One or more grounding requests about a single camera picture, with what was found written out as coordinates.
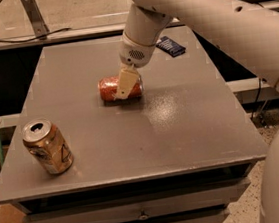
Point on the grey drawer cabinet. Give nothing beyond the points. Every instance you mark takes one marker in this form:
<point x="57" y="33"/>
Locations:
<point x="187" y="130"/>

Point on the upper grey drawer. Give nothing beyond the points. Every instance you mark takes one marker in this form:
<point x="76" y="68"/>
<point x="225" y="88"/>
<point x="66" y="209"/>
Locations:
<point x="148" y="206"/>

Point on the left metal window bracket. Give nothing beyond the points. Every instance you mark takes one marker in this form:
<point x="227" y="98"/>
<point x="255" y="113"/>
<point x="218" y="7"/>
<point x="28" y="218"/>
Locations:
<point x="35" y="17"/>

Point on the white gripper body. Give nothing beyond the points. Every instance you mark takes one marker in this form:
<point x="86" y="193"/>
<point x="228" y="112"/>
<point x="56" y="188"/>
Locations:
<point x="135" y="55"/>

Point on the gold upright soda can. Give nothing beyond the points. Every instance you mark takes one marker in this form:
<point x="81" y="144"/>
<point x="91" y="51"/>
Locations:
<point x="46" y="143"/>

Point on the red coke can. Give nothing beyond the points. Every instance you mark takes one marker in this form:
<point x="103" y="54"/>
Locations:
<point x="108" y="88"/>

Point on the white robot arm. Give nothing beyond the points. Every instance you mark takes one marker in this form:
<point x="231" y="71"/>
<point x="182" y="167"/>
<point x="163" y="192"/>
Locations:
<point x="248" y="33"/>

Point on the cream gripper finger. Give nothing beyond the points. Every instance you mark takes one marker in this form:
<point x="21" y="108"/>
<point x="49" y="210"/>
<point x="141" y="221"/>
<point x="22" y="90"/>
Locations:
<point x="127" y="78"/>

